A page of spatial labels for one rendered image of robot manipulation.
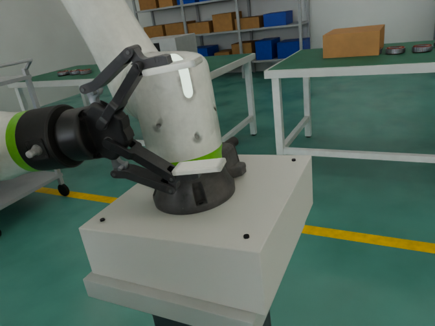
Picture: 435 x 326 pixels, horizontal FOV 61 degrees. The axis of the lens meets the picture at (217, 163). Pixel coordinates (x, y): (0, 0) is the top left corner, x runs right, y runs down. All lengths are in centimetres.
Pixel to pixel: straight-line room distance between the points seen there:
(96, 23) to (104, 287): 45
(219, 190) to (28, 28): 653
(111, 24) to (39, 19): 650
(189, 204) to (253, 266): 16
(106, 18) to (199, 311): 50
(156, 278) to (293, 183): 28
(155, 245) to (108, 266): 13
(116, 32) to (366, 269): 149
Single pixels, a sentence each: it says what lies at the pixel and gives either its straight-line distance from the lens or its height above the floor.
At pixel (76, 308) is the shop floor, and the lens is 189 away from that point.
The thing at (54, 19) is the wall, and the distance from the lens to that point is 738.
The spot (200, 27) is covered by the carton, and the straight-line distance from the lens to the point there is 674.
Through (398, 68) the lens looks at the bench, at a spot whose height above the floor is 73.
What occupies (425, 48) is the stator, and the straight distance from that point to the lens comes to 264.
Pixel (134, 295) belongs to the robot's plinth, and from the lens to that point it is 66.
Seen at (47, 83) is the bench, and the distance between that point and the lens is 369.
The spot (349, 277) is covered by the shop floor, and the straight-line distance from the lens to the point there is 179.
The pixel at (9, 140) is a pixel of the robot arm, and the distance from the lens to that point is 59.
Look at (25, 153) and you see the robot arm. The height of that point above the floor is 101.
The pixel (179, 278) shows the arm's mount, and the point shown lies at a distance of 60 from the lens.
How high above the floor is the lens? 116
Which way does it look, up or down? 23 degrees down
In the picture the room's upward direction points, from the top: 8 degrees counter-clockwise
